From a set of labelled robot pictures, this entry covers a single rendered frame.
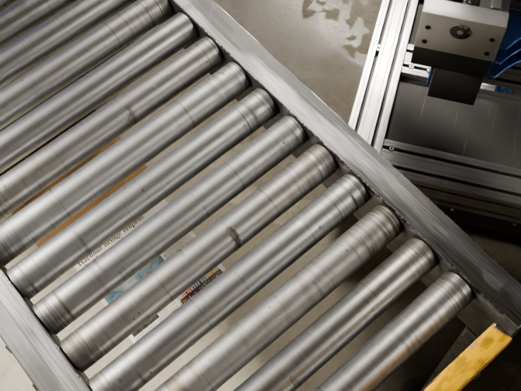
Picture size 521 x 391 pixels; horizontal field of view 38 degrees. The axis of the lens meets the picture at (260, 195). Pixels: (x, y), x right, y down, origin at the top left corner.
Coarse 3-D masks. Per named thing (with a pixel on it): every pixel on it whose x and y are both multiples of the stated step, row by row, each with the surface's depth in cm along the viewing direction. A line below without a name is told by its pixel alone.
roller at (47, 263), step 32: (256, 96) 111; (224, 128) 108; (256, 128) 111; (160, 160) 107; (192, 160) 107; (128, 192) 104; (160, 192) 106; (96, 224) 102; (128, 224) 105; (32, 256) 101; (64, 256) 101; (32, 288) 100
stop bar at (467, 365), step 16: (480, 336) 92; (496, 336) 91; (464, 352) 91; (480, 352) 90; (496, 352) 90; (448, 368) 90; (464, 368) 90; (480, 368) 90; (432, 384) 89; (448, 384) 89; (464, 384) 89
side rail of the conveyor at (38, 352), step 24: (0, 264) 106; (0, 288) 99; (0, 312) 97; (24, 312) 97; (0, 336) 96; (24, 336) 96; (48, 336) 95; (24, 360) 94; (48, 360) 94; (48, 384) 93; (72, 384) 93
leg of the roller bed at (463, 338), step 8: (464, 328) 108; (464, 336) 109; (472, 336) 107; (456, 344) 114; (464, 344) 111; (448, 352) 119; (456, 352) 116; (448, 360) 121; (440, 368) 126; (432, 376) 133
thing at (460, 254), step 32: (192, 0) 119; (224, 32) 116; (224, 64) 119; (256, 64) 113; (288, 96) 110; (320, 128) 108; (352, 128) 108; (352, 160) 105; (384, 160) 105; (384, 192) 103; (416, 192) 103; (416, 224) 100; (448, 224) 100; (448, 256) 98; (480, 256) 98; (480, 288) 96; (512, 288) 96; (480, 320) 101; (512, 320) 94
